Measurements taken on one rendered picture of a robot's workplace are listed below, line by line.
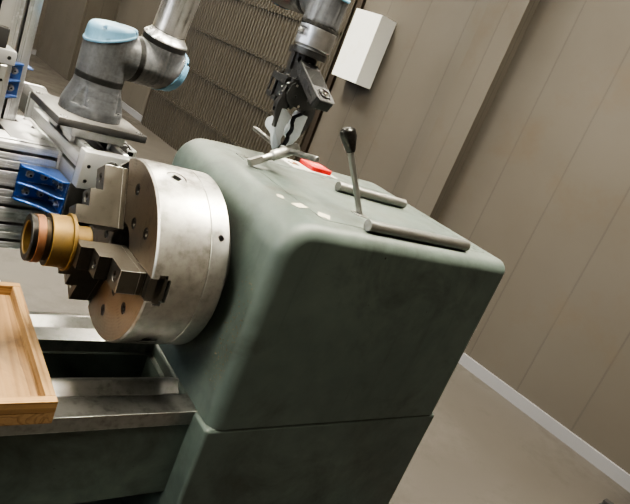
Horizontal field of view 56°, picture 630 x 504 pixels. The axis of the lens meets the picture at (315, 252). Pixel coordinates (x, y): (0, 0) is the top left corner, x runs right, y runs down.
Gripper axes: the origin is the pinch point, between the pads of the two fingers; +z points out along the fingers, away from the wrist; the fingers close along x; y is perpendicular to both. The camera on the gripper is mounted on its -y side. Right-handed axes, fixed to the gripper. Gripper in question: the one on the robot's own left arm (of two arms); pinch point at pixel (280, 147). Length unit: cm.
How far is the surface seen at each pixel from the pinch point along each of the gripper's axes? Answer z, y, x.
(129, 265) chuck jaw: 19.8, -23.3, 33.7
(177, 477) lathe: 56, -31, 17
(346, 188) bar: 3.3, -7.4, -14.5
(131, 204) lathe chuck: 13.9, -12.0, 31.6
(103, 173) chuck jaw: 11.3, -6.8, 35.6
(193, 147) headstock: 6.5, 8.4, 14.4
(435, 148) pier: 4, 200, -260
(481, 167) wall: 3, 167, -274
